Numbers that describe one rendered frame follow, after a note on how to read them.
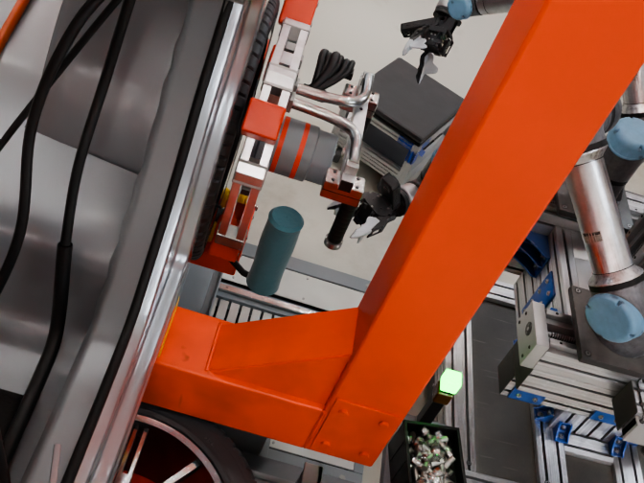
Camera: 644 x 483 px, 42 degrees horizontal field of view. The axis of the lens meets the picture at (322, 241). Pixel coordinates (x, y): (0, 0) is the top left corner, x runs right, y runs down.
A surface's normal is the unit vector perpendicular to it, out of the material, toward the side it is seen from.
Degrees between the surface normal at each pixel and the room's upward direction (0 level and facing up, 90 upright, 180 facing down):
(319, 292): 0
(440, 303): 90
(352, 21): 0
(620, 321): 95
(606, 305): 94
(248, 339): 36
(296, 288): 0
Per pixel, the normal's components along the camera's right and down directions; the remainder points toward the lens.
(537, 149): -0.14, 0.69
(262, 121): 0.10, 0.02
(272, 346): -0.33, -0.71
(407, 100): 0.28, -0.66
